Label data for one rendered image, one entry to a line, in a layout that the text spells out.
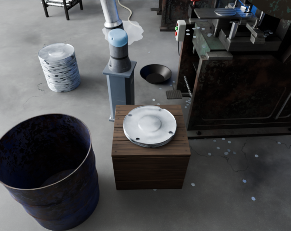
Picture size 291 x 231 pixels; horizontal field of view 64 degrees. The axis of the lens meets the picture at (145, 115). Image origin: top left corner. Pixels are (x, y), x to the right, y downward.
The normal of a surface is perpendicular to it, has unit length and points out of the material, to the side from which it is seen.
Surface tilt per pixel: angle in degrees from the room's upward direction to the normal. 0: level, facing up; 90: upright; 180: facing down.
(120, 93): 90
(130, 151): 0
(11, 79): 0
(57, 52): 0
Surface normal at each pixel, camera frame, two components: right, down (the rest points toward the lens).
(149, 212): 0.02, -0.71
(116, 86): -0.20, 0.68
